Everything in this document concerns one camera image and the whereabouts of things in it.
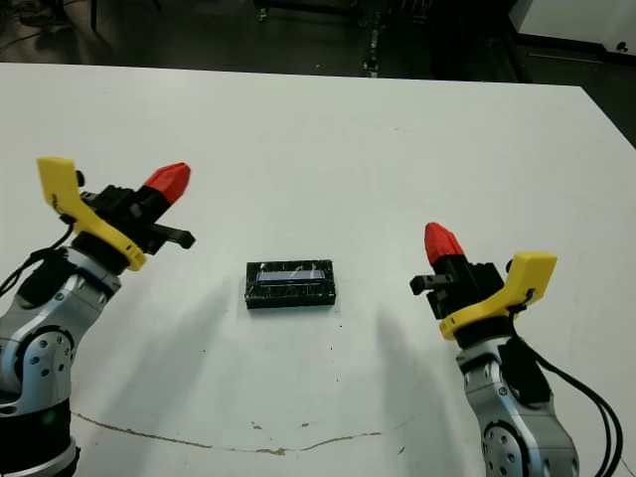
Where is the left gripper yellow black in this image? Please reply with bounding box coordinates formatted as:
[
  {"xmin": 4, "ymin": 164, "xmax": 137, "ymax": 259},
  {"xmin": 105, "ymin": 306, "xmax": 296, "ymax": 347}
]
[{"xmin": 37, "ymin": 156, "xmax": 197, "ymax": 272}]

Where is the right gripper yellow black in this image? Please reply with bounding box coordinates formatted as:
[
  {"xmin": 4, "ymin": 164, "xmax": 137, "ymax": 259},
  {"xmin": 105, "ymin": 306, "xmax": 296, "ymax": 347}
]
[{"xmin": 408, "ymin": 222, "xmax": 559, "ymax": 342}]

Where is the black glossy box lid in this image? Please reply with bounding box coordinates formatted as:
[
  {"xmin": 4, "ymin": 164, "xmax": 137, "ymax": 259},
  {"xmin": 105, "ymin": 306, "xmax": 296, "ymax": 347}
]
[{"xmin": 243, "ymin": 256, "xmax": 339, "ymax": 310}]

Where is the white cabinet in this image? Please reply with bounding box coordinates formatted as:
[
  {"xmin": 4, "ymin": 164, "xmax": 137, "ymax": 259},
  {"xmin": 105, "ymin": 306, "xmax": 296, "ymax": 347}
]
[{"xmin": 509, "ymin": 0, "xmax": 636, "ymax": 51}]

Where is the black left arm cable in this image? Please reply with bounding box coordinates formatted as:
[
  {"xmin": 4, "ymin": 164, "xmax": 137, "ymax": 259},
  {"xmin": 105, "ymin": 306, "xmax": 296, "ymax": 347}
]
[{"xmin": 0, "ymin": 226, "xmax": 76, "ymax": 299}]

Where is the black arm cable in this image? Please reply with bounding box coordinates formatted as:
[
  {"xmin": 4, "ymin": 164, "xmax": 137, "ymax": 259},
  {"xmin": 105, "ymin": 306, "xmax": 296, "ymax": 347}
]
[
  {"xmin": 534, "ymin": 347, "xmax": 626, "ymax": 477},
  {"xmin": 0, "ymin": 226, "xmax": 76, "ymax": 299}
]

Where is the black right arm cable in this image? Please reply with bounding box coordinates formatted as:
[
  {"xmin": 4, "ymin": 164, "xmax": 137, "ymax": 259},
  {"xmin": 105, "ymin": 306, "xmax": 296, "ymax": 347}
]
[{"xmin": 534, "ymin": 347, "xmax": 626, "ymax": 477}]

